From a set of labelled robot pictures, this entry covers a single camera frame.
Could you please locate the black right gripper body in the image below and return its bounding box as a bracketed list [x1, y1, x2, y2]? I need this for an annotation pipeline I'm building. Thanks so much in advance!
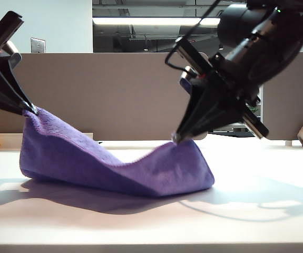
[174, 37, 270, 140]

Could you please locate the metal ceiling duct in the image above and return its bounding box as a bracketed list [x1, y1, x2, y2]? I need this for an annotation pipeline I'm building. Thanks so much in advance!
[129, 25, 182, 41]

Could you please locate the silver wall switch plate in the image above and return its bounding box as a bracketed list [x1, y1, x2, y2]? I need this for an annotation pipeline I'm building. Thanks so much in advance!
[30, 37, 46, 53]

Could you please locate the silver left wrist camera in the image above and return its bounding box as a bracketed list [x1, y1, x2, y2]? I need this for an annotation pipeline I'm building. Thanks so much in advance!
[2, 39, 23, 71]

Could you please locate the purple microfiber cloth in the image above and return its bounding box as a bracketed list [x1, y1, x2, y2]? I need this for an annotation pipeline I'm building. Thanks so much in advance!
[19, 106, 216, 198]

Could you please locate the black right camera cable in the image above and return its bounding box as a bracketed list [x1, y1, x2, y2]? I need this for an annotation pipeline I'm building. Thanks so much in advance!
[164, 0, 222, 73]

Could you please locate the brown desk divider panel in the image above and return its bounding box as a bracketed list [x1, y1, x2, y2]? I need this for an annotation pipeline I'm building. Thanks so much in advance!
[0, 52, 209, 141]
[261, 51, 303, 141]

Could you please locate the white ceiling light strip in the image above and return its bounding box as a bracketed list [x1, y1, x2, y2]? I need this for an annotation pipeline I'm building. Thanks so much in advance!
[92, 17, 303, 26]

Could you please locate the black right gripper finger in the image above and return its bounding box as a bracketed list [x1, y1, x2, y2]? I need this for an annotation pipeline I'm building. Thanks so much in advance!
[172, 87, 213, 142]
[178, 104, 245, 143]

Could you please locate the small potted green plant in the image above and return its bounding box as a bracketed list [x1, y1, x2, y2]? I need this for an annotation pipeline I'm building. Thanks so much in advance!
[248, 103, 260, 116]

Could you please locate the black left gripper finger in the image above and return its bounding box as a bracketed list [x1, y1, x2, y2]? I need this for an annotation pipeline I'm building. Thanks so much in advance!
[0, 62, 41, 116]
[0, 80, 27, 116]

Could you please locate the white background desk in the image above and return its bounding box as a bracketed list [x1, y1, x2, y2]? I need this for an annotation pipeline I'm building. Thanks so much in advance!
[212, 123, 249, 133]

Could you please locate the beige cable tray box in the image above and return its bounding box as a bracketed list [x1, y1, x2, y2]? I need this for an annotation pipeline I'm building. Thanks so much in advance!
[0, 132, 94, 152]

